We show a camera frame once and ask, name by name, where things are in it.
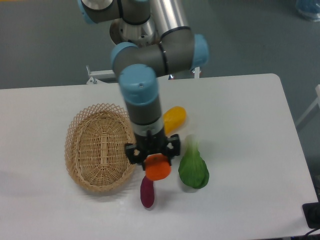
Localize woven wicker basket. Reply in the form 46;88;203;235
64;103;136;193

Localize black device at table edge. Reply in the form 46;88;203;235
302;202;320;229

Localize purple sweet potato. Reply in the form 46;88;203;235
140;176;155;208

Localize orange fruit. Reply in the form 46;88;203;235
144;153;171;181

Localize white frame at right edge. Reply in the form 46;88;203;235
294;84;320;132

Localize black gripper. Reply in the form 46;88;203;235
124;129;181;171

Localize green bok choy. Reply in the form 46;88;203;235
178;134;210;189

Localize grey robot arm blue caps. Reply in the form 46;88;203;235
78;0;210;166

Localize yellow mango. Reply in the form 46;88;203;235
163;106;187;135

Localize blue plastic bag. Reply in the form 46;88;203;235
295;0;320;22

